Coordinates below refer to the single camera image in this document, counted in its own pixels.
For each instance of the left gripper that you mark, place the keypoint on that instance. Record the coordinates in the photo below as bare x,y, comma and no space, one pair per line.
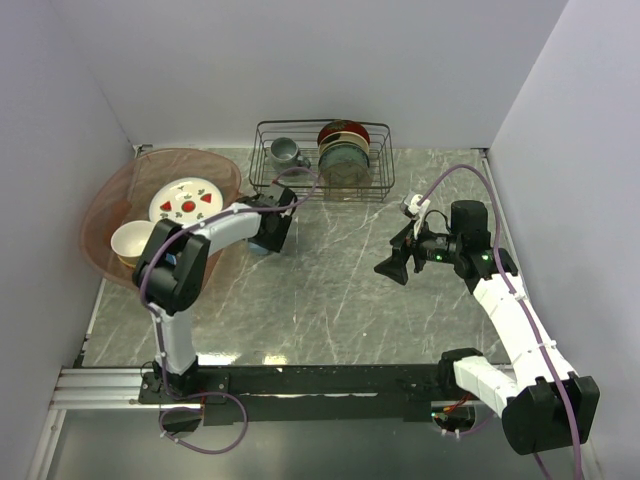
275,241

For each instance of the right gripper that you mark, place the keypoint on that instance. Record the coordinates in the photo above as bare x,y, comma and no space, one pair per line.
394,266

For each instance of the light blue cup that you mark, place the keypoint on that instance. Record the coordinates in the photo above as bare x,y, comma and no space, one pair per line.
256,249

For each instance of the blue bottom plate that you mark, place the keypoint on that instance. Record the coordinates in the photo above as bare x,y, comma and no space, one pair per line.
186,201

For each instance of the plain cream bowl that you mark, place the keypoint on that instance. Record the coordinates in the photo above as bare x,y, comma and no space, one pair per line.
130,239

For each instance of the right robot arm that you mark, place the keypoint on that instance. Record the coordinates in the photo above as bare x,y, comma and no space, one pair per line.
544,404

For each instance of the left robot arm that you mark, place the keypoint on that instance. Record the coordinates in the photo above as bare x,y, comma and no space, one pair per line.
170,273

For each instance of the pink transparent plastic bin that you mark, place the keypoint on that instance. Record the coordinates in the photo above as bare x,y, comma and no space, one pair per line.
126,196

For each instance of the grey-green ceramic mug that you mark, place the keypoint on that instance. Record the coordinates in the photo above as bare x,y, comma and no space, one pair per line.
286,158

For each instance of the clear glass plate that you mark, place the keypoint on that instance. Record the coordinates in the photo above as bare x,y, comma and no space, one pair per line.
343,179

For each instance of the cream yellow plate in rack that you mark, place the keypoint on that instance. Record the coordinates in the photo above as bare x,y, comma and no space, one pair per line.
344,137

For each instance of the red floral plate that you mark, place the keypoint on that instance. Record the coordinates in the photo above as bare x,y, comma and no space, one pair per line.
336,127

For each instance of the black wire dish rack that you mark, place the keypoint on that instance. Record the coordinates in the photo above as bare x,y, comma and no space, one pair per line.
304,133

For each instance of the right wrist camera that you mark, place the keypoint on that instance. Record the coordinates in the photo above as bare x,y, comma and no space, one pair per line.
415,207

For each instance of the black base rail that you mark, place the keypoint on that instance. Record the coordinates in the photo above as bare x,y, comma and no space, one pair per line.
230,394

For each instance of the aluminium frame rail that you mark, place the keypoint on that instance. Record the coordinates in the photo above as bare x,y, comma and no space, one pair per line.
96,428

